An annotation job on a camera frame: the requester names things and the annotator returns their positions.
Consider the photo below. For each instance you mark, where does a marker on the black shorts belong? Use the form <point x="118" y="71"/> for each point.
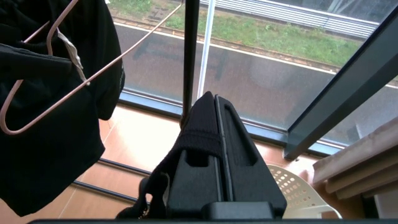
<point x="46" y="155"/>

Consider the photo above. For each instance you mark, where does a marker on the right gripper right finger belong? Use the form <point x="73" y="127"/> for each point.
<point x="248" y="183"/>

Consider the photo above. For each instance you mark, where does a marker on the beige curtain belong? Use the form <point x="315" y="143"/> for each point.
<point x="357" y="165"/>

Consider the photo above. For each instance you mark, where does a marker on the black garment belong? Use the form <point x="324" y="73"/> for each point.
<point x="199" y="124"/>

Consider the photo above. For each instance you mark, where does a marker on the pink clothes hanger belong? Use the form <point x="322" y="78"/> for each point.
<point x="102" y="68"/>
<point x="35" y="32"/>

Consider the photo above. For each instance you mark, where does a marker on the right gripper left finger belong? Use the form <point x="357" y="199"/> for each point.
<point x="192" y="183"/>

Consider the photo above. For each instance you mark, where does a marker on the white laundry basket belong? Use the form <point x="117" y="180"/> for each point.
<point x="295" y="193"/>

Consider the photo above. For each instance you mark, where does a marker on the window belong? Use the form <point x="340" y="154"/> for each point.
<point x="342" y="99"/>

